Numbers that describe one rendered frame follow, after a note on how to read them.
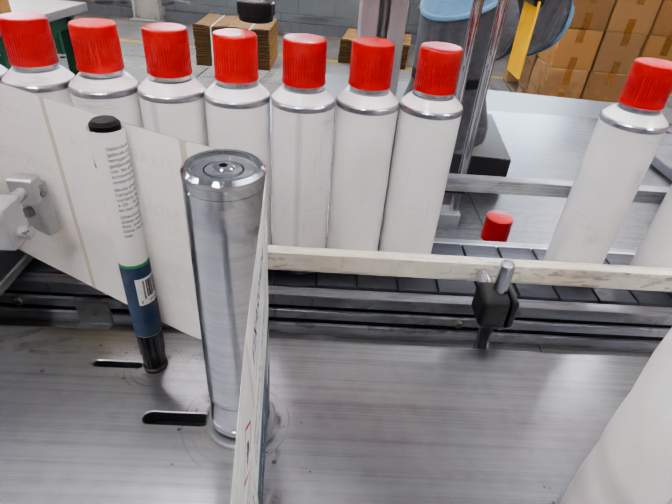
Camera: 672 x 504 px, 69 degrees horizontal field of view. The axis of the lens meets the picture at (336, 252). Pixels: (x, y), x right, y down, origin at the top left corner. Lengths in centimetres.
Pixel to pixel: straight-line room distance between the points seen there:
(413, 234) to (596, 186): 16
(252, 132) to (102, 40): 12
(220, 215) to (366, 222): 24
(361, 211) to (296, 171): 7
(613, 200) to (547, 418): 20
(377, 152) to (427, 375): 18
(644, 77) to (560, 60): 332
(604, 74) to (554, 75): 32
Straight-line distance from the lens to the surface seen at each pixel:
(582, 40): 379
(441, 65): 40
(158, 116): 41
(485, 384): 40
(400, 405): 36
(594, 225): 49
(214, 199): 21
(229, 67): 39
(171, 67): 40
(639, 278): 52
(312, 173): 41
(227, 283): 24
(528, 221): 72
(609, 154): 47
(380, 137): 40
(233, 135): 40
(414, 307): 45
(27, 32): 44
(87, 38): 42
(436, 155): 41
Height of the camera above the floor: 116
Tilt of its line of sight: 35 degrees down
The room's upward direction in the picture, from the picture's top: 5 degrees clockwise
